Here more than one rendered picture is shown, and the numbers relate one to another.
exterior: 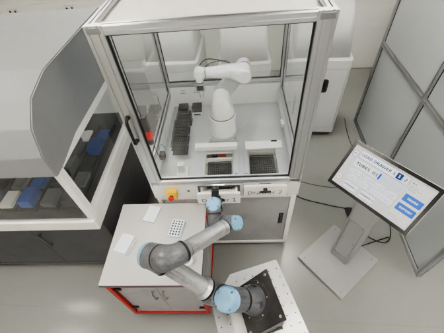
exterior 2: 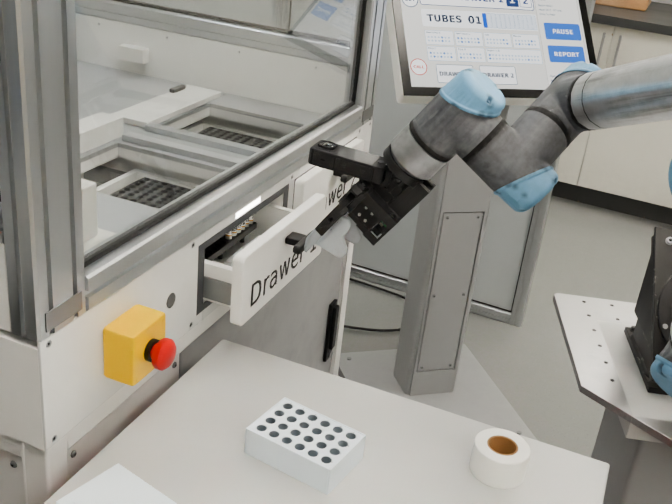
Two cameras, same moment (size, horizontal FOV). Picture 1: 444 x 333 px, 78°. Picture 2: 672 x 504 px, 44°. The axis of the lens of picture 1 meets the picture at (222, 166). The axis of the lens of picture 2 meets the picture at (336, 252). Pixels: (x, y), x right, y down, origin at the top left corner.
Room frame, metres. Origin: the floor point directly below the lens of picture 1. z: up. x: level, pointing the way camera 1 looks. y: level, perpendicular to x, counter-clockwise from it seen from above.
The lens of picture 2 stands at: (0.72, 1.15, 1.45)
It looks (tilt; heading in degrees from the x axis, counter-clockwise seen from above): 26 degrees down; 284
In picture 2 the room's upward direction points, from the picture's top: 6 degrees clockwise
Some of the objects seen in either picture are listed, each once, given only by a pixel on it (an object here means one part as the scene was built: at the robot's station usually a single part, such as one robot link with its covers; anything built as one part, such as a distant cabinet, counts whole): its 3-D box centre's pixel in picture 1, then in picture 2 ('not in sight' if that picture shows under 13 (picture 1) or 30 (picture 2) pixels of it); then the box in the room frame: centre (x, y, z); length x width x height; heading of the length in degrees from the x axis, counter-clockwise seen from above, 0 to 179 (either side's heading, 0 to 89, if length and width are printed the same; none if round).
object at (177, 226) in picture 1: (176, 228); (305, 443); (0.94, 0.35, 0.78); 0.12 x 0.08 x 0.04; 165
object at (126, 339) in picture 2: (172, 194); (137, 345); (1.16, 0.37, 0.88); 0.07 x 0.05 x 0.07; 84
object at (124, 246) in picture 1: (125, 244); not in sight; (0.86, 0.68, 0.79); 0.13 x 0.09 x 0.05; 158
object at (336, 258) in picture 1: (353, 231); (455, 248); (0.92, -0.92, 0.51); 0.50 x 0.45 x 1.02; 123
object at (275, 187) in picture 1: (264, 189); (329, 185); (1.12, -0.28, 0.87); 0.29 x 0.02 x 0.11; 84
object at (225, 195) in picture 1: (219, 197); (281, 254); (1.09, 0.04, 0.87); 0.29 x 0.02 x 0.11; 84
